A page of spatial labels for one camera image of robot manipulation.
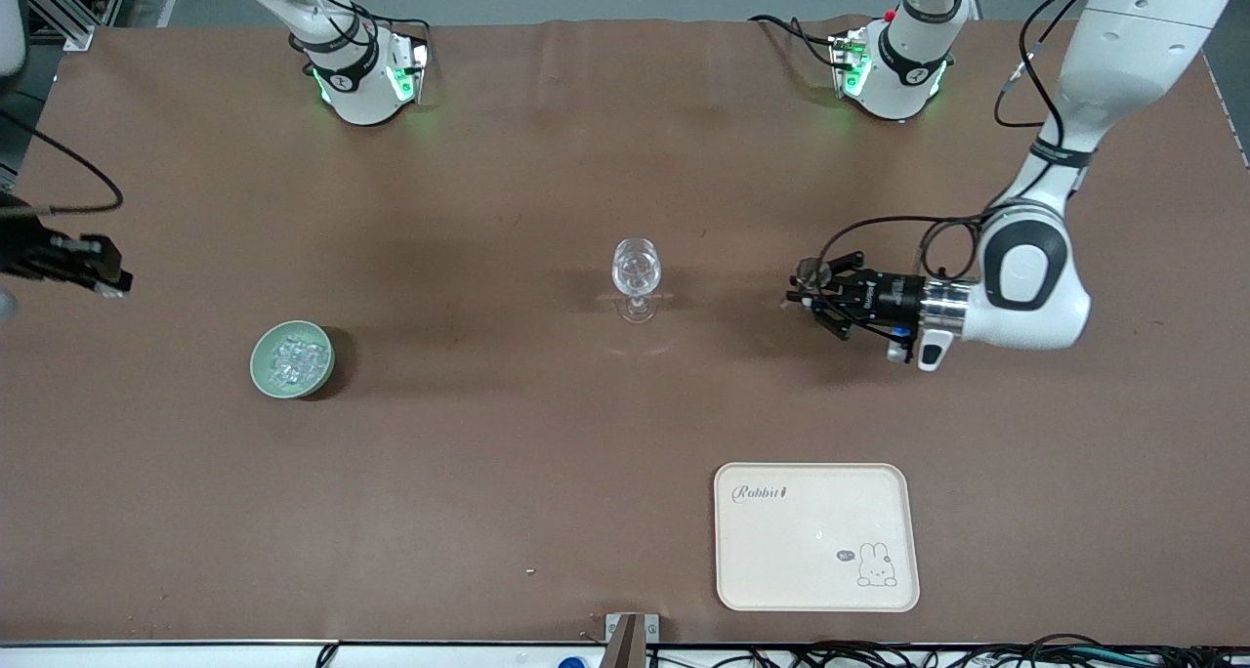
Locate cream tray with rabbit print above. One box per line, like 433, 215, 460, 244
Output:
714, 462, 921, 613

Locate grey metal bracket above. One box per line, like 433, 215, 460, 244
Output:
604, 612, 661, 647

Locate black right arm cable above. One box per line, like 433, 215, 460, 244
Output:
0, 109, 125, 218

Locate aluminium frame profile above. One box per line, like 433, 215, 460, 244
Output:
27, 0, 96, 52

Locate clear wine glass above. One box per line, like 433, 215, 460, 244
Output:
611, 238, 663, 325

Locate black cable tangle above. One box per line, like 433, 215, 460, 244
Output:
645, 634, 1250, 668

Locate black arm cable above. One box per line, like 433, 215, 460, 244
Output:
0, 109, 125, 218
815, 0, 1109, 283

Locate black base cable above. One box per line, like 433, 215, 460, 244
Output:
747, 14, 843, 68
291, 0, 433, 73

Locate clear ice cubes heap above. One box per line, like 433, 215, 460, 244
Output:
269, 334, 321, 392

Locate base connector plate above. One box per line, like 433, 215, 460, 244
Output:
386, 38, 432, 104
830, 31, 870, 98

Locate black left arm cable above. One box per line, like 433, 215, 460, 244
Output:
815, 0, 1109, 283

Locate brown pole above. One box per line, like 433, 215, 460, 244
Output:
607, 614, 647, 668

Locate green ceramic bowl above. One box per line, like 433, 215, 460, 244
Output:
250, 320, 336, 400

